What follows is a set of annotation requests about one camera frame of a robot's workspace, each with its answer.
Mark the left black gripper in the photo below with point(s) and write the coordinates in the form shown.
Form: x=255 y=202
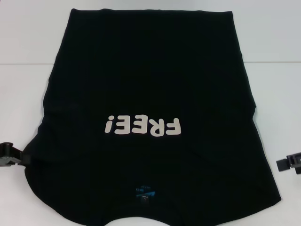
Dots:
x=4 y=153

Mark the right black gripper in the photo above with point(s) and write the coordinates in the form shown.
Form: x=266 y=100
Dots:
x=296 y=162

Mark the black shirt with FREE print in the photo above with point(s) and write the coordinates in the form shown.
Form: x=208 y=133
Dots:
x=150 y=70

